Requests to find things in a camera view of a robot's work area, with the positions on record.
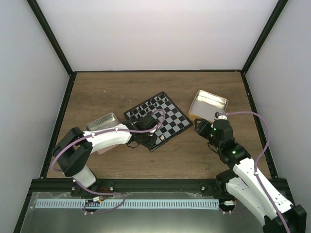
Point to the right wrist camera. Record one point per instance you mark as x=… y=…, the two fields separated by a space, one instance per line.
x=219 y=115

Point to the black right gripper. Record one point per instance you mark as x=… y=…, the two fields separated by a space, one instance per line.
x=201 y=129

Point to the pink tin with pieces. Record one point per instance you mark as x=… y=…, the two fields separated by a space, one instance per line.
x=102 y=121

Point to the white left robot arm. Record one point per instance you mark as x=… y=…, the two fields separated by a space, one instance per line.
x=71 y=154

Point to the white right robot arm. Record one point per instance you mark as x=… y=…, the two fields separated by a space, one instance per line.
x=246 y=182

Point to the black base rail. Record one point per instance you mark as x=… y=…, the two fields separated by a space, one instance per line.
x=207 y=187

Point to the black chess pieces row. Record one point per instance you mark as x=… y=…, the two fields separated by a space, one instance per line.
x=159 y=101

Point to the black grey chess board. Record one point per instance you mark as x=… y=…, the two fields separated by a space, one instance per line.
x=174 y=124

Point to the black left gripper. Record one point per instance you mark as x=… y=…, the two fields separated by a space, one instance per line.
x=149 y=145

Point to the light blue slotted cable duct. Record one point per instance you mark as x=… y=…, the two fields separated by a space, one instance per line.
x=128 y=204

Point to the yellow empty tin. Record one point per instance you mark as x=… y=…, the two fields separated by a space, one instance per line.
x=205 y=105

